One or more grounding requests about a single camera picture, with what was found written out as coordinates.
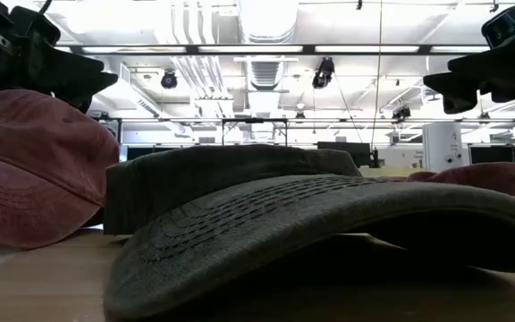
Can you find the black ceiling spotlight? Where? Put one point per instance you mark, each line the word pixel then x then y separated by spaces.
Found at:
pixel 169 80
pixel 323 73
pixel 401 112

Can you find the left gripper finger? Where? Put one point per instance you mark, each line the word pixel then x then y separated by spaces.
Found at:
pixel 92 87
pixel 61 65

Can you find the white cabinet with cameras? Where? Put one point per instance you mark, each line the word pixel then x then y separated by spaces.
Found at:
pixel 441 143

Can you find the olive grey baseball cap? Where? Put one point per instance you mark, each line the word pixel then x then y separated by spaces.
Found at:
pixel 262 214

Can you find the faded red baseball cap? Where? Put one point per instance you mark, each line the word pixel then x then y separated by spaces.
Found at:
pixel 29 170
pixel 499 176

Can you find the black computer monitor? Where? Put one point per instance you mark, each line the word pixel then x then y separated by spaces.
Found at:
pixel 342 152
pixel 143 153
pixel 503 154

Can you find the black overhead light rail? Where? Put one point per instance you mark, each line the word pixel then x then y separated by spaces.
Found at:
pixel 190 49

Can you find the silver ceiling air duct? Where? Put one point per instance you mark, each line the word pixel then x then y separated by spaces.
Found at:
pixel 266 22

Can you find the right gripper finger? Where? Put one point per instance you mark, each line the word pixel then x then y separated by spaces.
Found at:
pixel 512 67
pixel 456 91

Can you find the black metal rack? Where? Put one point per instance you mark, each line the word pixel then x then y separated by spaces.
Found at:
pixel 253 120

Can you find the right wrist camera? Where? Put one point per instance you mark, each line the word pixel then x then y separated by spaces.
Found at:
pixel 501 27

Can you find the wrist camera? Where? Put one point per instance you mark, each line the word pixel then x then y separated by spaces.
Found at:
pixel 34 27
pixel 501 27

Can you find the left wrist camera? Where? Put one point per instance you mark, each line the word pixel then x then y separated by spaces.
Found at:
pixel 34 27

